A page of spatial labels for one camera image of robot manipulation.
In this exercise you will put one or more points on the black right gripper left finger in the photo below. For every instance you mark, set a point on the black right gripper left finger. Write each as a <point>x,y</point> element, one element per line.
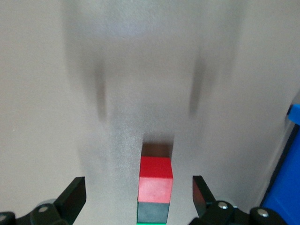
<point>70,199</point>

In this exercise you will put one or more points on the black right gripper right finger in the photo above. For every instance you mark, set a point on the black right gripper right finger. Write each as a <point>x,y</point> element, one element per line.
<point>202,199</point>

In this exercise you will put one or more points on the red cube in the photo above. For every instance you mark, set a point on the red cube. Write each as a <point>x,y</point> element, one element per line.
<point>155,180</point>

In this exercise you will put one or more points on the green cube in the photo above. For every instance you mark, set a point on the green cube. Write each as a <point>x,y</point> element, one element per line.
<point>151,223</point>

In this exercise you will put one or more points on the black cube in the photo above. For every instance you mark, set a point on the black cube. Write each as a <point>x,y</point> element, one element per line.
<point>152,212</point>

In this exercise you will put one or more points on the blue plastic storage bin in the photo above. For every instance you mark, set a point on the blue plastic storage bin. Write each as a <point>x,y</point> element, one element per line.
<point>288,175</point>

